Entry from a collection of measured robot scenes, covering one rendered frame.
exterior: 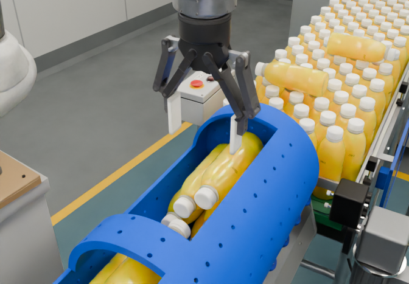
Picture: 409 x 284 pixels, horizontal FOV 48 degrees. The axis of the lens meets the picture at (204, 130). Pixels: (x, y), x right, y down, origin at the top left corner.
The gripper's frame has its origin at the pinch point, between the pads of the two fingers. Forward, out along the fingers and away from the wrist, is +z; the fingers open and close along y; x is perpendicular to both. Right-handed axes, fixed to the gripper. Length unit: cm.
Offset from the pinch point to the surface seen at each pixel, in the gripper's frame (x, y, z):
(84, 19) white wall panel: 232, -253, 100
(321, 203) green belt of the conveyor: 38, 14, 41
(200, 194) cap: -0.5, -0.5, 13.7
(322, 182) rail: 38, 13, 34
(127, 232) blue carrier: -18.8, -2.2, 7.5
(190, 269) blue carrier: -18.7, 8.3, 9.7
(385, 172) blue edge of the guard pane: 61, 26, 41
